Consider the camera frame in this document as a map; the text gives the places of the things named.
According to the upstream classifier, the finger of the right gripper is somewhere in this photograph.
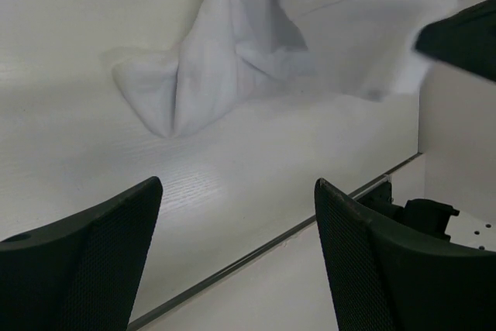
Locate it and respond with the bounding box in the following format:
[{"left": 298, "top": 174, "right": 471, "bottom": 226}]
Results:
[{"left": 415, "top": 0, "right": 495, "bottom": 82}]

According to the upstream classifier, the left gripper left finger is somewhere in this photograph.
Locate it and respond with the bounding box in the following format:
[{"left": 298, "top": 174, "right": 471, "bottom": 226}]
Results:
[{"left": 1, "top": 177, "right": 162, "bottom": 330}]

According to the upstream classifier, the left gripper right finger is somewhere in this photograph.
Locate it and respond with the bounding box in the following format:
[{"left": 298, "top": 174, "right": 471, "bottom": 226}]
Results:
[{"left": 314, "top": 179, "right": 495, "bottom": 330}]

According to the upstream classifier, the white skirt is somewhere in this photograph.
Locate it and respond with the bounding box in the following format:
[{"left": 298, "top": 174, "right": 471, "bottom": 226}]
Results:
[{"left": 112, "top": 0, "right": 459, "bottom": 137}]

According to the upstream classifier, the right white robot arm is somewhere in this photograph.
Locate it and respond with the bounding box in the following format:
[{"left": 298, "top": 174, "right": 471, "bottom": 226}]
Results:
[{"left": 358, "top": 0, "right": 495, "bottom": 241}]

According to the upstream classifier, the aluminium table edge rail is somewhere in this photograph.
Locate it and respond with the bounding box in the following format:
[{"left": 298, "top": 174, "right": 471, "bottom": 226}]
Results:
[{"left": 127, "top": 152, "right": 422, "bottom": 331}]

